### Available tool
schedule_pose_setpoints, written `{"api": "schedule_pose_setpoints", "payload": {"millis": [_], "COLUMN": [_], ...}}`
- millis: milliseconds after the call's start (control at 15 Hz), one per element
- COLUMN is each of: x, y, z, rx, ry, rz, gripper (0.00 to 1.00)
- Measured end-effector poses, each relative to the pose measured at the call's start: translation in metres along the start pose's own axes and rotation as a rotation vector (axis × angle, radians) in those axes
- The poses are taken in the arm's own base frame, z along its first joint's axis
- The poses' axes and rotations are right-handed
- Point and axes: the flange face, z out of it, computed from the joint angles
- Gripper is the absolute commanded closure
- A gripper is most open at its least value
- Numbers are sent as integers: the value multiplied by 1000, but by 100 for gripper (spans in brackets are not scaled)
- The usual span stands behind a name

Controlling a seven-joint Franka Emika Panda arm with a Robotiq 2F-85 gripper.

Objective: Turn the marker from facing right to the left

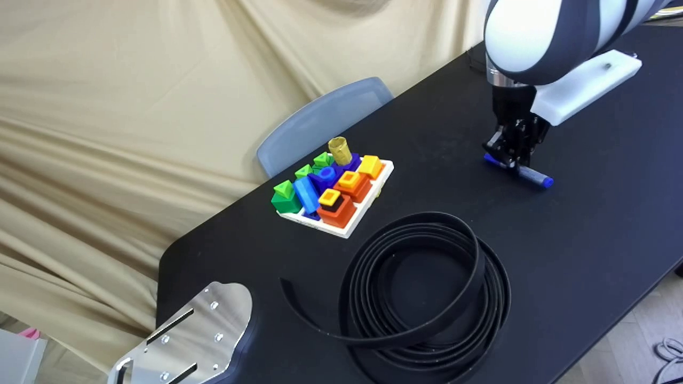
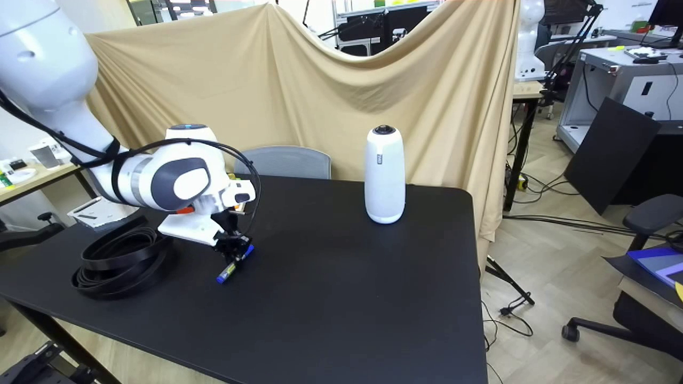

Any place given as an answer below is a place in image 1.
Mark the dark blue small block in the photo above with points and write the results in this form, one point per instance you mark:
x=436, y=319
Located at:
x=354, y=163

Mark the white box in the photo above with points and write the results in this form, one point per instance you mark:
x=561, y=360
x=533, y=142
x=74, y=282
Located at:
x=19, y=358

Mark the dark blue square block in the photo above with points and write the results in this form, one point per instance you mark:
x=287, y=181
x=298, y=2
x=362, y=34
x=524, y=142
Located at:
x=326, y=178

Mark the red orange stepped block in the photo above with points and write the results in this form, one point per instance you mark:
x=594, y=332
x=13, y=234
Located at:
x=340, y=213

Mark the yellow block black rim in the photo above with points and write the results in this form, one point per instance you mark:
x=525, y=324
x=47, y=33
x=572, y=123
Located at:
x=329, y=197

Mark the pink small object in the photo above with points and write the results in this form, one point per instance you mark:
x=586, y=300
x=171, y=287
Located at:
x=31, y=330

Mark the blue capped marker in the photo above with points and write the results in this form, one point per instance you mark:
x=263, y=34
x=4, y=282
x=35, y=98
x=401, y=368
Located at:
x=534, y=175

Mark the yellow square block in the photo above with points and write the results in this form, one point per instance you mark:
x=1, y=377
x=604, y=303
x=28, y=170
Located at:
x=372, y=167

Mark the orange block yellow centre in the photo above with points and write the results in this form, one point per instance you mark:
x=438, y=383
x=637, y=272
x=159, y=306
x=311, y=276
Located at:
x=350, y=181

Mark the silver metal mounting plate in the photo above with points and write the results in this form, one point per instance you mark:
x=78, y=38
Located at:
x=194, y=332

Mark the olive yellow cylinder block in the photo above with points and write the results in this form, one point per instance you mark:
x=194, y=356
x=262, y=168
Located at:
x=340, y=151

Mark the beige draped cloth backdrop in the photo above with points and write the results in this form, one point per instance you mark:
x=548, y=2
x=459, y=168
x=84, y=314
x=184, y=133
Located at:
x=130, y=106

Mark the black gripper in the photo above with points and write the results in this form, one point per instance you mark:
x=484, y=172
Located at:
x=513, y=106

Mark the white shape sorter board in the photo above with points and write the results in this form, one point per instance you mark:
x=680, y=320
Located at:
x=372, y=193

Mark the light blue long block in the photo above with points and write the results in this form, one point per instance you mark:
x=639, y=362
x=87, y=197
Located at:
x=309, y=195

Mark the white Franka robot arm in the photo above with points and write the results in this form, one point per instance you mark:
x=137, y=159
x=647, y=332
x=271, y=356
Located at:
x=540, y=34

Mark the large green toy block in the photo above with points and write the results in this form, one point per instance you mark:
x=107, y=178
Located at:
x=285, y=197

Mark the grey plastic chair backrest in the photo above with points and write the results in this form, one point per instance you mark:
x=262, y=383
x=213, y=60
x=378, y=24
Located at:
x=321, y=119

